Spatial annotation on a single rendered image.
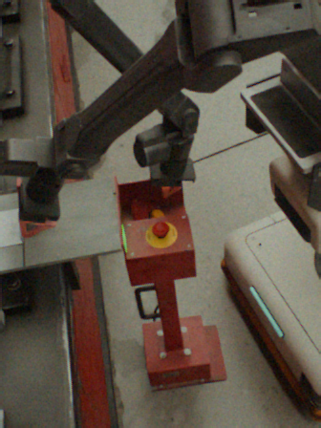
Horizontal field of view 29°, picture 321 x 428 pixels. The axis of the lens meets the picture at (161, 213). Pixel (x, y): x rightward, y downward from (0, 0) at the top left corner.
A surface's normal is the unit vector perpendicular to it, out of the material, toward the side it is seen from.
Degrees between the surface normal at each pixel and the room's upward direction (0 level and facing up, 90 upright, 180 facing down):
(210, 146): 0
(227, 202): 0
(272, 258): 0
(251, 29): 25
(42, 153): 41
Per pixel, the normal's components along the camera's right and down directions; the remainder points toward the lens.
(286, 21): -0.17, -0.21
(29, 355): -0.08, -0.60
